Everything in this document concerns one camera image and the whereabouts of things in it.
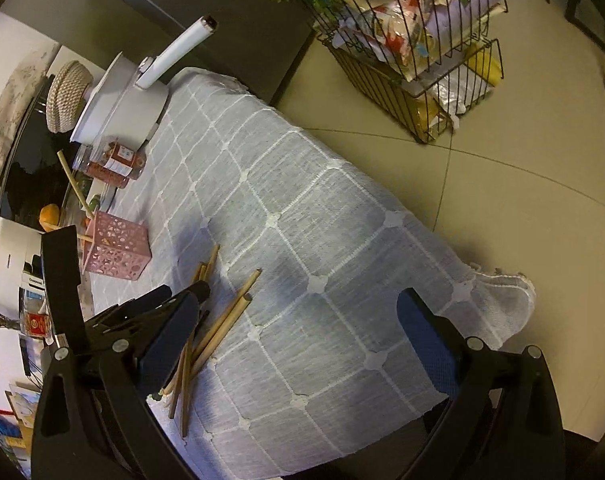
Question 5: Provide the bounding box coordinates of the orange tangerine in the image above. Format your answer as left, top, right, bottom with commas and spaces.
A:
39, 204, 60, 232

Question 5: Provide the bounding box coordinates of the black microwave oven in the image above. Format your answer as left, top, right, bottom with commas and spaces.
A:
0, 75, 80, 231

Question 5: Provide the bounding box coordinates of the floral microwave cover cloth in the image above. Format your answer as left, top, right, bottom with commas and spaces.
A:
0, 41, 60, 179

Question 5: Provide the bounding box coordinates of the white air fryer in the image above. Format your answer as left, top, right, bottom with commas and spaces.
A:
0, 218, 42, 288

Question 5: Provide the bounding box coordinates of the woven rope basket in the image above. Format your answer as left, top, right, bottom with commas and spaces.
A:
45, 61, 93, 133

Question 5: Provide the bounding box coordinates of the black wire snack rack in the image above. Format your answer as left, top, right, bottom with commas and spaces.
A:
305, 0, 508, 143

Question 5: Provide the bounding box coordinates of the chopstick standing in holder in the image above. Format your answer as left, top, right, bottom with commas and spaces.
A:
56, 150, 94, 220

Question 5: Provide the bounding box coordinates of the red-label spice jar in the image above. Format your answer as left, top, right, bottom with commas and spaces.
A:
101, 141, 146, 180

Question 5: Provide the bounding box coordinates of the white pot with handle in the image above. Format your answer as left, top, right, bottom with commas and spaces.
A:
70, 15, 218, 151

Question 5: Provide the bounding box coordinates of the pink perforated utensil holder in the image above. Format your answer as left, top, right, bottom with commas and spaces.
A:
82, 211, 152, 281

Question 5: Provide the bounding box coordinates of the grey checked tablecloth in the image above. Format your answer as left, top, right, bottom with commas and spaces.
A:
91, 68, 535, 479

